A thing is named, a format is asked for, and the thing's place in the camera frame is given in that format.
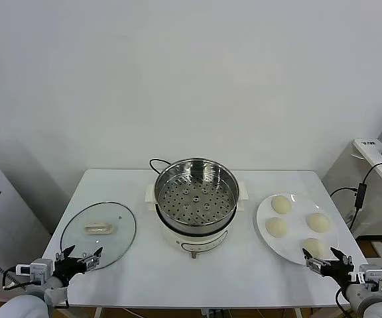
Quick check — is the white side desk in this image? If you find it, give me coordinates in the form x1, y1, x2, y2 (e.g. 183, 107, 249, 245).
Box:
322, 137, 382, 239

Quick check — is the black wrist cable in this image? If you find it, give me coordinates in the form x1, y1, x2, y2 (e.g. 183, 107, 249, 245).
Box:
335, 287, 348, 313
1, 266, 26, 292

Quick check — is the white steamed baozi bun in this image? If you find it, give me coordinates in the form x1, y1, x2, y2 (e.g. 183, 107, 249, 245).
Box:
271, 194, 292, 215
265, 217, 288, 238
306, 212, 331, 232
301, 237, 328, 259

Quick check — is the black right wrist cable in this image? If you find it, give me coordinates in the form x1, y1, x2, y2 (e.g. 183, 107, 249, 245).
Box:
335, 287, 348, 313

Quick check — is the white round plate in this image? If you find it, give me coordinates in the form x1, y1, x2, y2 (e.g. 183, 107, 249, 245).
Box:
255, 192, 340, 266

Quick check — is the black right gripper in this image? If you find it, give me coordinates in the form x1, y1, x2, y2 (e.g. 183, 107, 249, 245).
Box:
302, 247, 357, 282

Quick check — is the black cooker power cable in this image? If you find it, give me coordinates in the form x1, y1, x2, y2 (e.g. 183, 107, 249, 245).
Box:
149, 158, 172, 176

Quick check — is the glass lid with cream handle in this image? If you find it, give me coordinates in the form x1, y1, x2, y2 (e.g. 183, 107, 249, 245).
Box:
60, 200, 137, 270

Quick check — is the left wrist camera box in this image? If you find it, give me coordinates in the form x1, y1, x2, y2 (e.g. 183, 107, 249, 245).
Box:
15, 259, 56, 282

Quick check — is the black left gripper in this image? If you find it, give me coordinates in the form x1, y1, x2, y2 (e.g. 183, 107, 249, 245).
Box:
53, 245, 103, 286

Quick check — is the cream electric cooker base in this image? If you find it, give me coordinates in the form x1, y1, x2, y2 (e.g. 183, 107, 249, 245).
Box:
143, 181, 250, 261

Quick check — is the perforated steel steamer basket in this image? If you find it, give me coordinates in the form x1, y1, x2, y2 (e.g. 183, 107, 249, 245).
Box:
153, 157, 240, 235

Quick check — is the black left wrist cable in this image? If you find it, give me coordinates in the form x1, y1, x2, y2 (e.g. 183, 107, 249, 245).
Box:
1, 266, 26, 292

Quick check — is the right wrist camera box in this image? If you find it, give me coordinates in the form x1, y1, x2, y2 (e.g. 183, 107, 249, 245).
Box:
356, 264, 382, 285

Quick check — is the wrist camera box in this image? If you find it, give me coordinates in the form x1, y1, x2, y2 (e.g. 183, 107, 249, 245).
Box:
15, 259, 56, 282
356, 264, 382, 285

